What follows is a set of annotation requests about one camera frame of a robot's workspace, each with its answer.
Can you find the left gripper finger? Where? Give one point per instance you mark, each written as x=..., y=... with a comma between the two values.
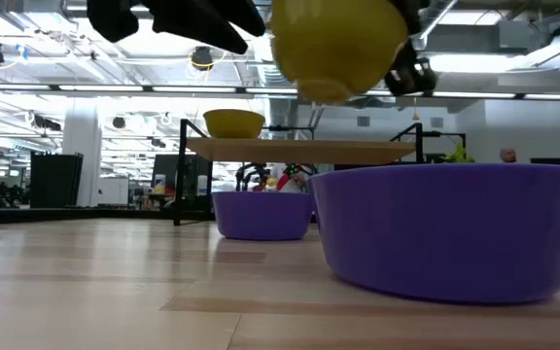
x=197, y=26
x=246, y=17

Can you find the yellow bowl with speckled inside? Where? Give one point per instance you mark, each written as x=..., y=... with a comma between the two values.
x=333, y=44
x=234, y=125

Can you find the blue plate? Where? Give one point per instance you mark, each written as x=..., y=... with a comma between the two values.
x=445, y=233

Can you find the blue-violet plastic bowl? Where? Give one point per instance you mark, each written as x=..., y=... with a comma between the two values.
x=260, y=216

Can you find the yellow hanging pendant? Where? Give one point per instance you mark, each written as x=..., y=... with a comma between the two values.
x=415, y=116

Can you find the long ceiling light strip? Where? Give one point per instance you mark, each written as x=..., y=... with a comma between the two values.
x=115, y=88

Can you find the green plant white pot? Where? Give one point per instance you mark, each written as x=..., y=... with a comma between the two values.
x=459, y=156

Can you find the person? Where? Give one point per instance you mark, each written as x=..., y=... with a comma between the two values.
x=287, y=182
x=508, y=155

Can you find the wooden shelf black metal legs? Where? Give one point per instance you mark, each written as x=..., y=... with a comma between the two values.
x=299, y=151

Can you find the black computer monitor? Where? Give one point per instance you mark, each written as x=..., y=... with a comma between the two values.
x=550, y=161

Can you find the black cabinet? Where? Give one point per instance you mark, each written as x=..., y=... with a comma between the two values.
x=56, y=180

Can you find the silver spiral ventilation duct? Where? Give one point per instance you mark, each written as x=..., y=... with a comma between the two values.
x=280, y=114
x=438, y=17

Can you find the black aluminium table frame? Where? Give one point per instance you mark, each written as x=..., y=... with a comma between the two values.
x=90, y=215

